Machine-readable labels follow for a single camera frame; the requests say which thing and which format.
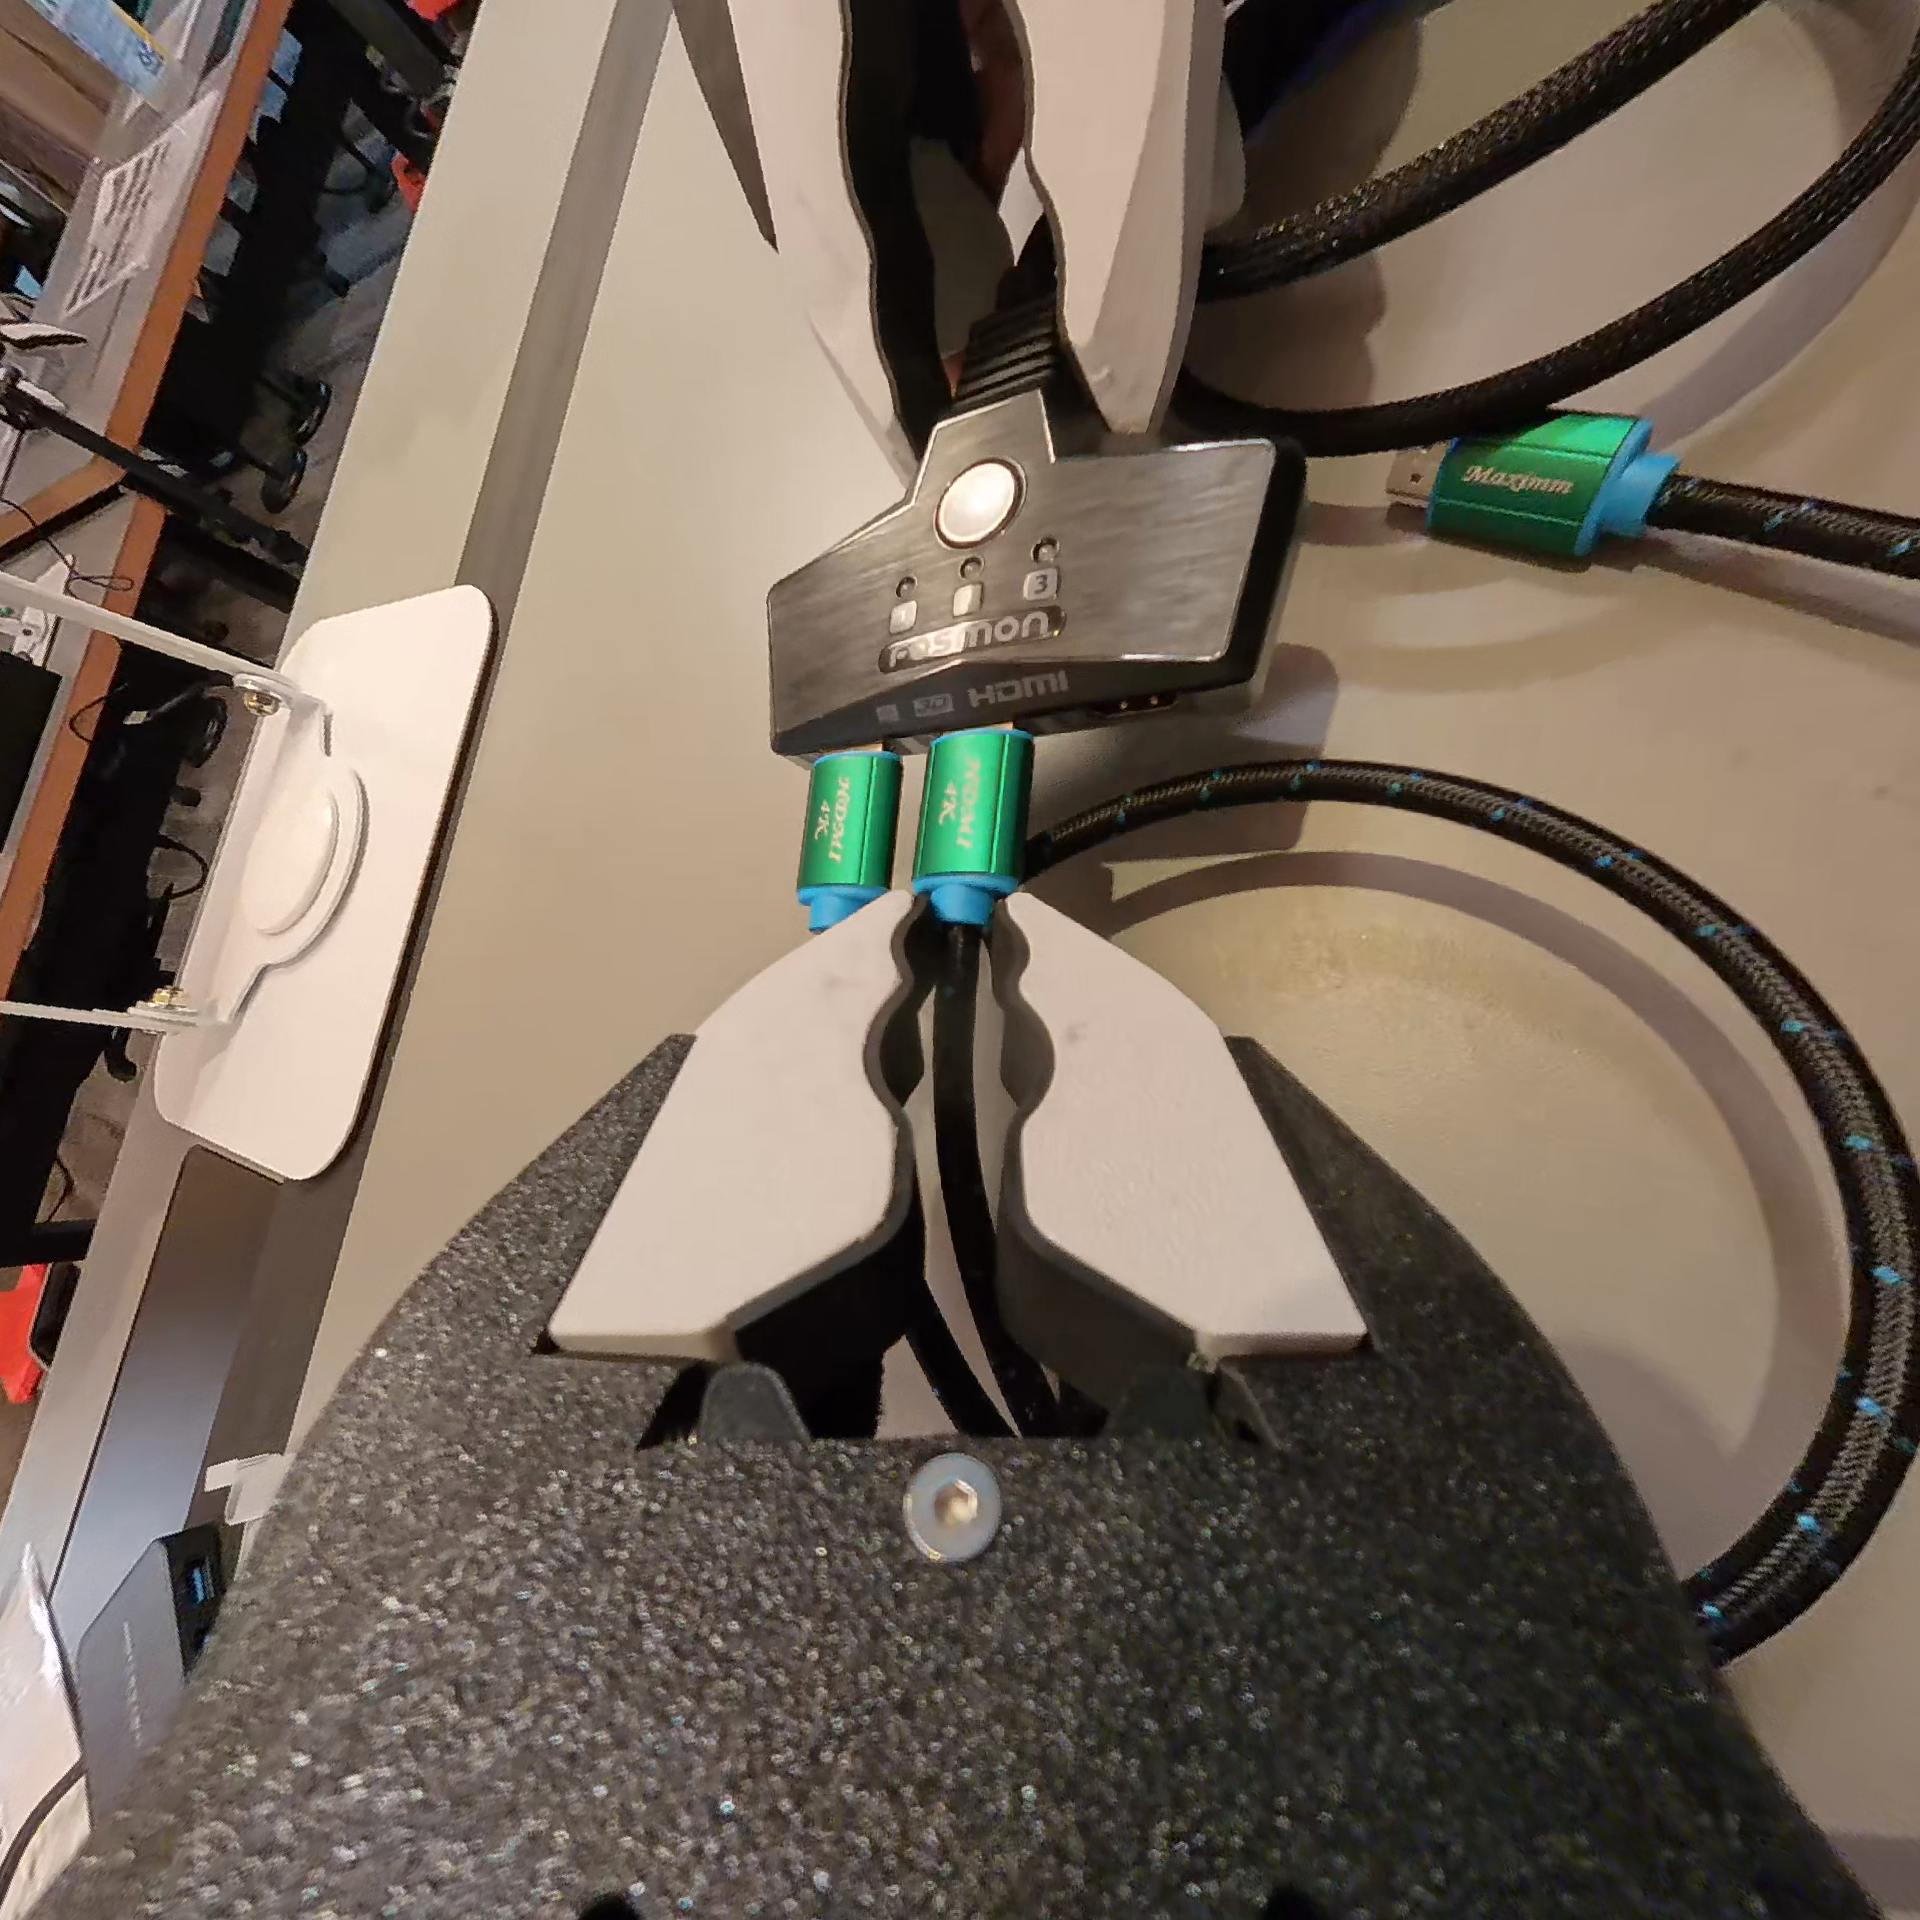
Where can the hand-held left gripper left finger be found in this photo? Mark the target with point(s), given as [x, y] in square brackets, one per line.
[736, 1138]

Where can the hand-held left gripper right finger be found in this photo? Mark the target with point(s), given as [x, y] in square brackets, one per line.
[1170, 1157]

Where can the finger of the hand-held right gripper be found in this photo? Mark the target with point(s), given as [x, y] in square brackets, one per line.
[797, 163]
[1142, 179]

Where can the black brushed switch box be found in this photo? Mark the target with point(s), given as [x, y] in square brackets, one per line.
[1097, 536]

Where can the black hub with blue port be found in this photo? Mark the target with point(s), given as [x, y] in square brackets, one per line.
[140, 1649]

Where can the white rounded plate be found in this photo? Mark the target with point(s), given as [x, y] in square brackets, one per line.
[377, 839]

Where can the black tripod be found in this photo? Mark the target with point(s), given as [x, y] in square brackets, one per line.
[139, 464]

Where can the wooden shelf frame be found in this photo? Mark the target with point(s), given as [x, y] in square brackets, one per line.
[202, 268]

